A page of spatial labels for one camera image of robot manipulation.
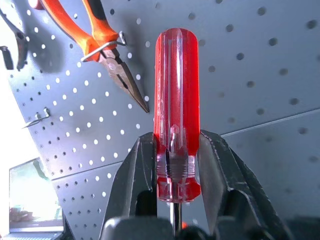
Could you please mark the silver metal pegboard hook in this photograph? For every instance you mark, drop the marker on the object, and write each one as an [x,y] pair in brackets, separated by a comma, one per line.
[37,120]
[100,48]

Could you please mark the silver open laptop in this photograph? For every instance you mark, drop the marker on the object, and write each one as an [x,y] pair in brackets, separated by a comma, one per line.
[30,190]

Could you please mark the orange black needle-nose pliers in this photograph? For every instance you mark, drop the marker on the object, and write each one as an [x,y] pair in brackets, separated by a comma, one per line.
[75,27]

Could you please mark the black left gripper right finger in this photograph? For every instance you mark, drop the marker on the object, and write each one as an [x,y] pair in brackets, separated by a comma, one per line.
[225,180]

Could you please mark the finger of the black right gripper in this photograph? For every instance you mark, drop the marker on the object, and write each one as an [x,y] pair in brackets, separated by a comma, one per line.
[21,50]
[7,58]

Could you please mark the grey pegboard panel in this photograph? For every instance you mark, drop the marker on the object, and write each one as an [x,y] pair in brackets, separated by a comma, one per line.
[250,37]

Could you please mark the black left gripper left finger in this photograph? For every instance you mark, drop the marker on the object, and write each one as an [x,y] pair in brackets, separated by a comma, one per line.
[135,175]

